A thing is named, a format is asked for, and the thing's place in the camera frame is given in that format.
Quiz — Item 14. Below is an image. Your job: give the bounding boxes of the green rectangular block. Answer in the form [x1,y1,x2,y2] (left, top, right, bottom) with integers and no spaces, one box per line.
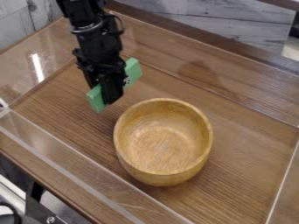
[85,58,142,112]

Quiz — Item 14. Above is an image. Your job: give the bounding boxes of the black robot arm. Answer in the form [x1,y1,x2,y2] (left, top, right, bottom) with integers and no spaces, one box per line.
[55,0,126,104]

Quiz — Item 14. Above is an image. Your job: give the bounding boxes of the clear acrylic tray walls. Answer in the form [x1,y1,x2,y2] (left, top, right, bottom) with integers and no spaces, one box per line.
[0,9,299,224]

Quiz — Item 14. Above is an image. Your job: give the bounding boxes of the black table leg bracket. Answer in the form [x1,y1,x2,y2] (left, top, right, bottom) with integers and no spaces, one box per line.
[23,182,66,224]

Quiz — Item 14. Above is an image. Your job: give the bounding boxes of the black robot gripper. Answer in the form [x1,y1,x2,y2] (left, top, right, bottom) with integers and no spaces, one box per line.
[69,14,126,104]

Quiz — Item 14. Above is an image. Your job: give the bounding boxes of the brown wooden bowl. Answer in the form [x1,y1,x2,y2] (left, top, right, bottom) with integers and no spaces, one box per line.
[113,98,213,186]

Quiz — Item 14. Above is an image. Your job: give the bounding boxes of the black cable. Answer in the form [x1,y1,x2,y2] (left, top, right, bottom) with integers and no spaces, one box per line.
[0,200,22,224]

